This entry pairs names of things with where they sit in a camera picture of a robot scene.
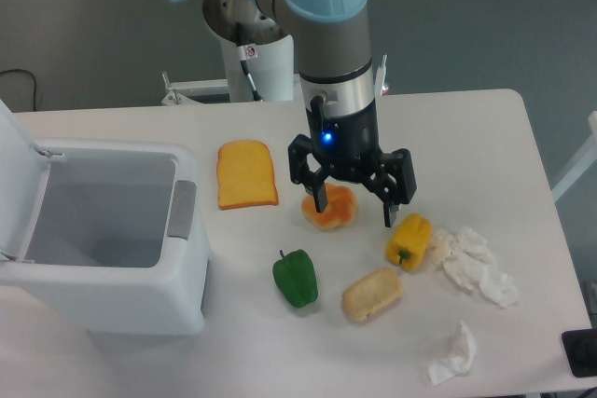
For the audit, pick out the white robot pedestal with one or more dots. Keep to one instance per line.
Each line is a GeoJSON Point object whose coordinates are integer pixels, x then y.
{"type": "Point", "coordinates": [263, 63]}

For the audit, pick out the white open trash bin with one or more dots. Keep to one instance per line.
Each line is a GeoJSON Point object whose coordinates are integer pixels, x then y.
{"type": "Point", "coordinates": [107, 233]}

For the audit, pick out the white frame at right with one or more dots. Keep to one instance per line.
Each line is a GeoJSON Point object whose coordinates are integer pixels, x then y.
{"type": "Point", "coordinates": [577, 164]}

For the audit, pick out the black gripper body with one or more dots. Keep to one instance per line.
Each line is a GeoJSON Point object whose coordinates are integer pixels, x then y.
{"type": "Point", "coordinates": [340, 142]}

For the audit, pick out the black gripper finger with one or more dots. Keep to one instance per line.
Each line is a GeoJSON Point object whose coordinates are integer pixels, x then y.
{"type": "Point", "coordinates": [391, 178]}
{"type": "Point", "coordinates": [301, 174]}

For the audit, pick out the orange toast slice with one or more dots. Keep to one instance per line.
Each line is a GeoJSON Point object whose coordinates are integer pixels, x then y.
{"type": "Point", "coordinates": [245, 175]}

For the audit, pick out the pale square bread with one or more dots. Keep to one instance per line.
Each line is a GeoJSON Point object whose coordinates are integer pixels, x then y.
{"type": "Point", "coordinates": [371, 294]}

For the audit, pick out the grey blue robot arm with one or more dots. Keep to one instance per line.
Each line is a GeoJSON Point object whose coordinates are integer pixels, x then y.
{"type": "Point", "coordinates": [315, 10]}

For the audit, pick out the yellow bell pepper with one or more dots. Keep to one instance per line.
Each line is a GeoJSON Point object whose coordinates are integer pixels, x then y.
{"type": "Point", "coordinates": [408, 245]}

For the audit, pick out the large crumpled white tissue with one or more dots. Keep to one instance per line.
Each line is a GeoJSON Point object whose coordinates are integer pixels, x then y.
{"type": "Point", "coordinates": [466, 259]}

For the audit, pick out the black device at edge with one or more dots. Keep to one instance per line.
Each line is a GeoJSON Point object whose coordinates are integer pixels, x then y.
{"type": "Point", "coordinates": [580, 350]}

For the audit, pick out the small crumpled white tissue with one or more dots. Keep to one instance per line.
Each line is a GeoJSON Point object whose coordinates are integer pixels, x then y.
{"type": "Point", "coordinates": [458, 361]}

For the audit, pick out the round knotted bread roll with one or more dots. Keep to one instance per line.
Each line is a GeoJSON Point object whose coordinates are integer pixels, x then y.
{"type": "Point", "coordinates": [341, 209]}

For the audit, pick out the green bell pepper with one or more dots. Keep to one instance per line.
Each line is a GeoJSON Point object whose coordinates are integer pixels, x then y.
{"type": "Point", "coordinates": [295, 277]}

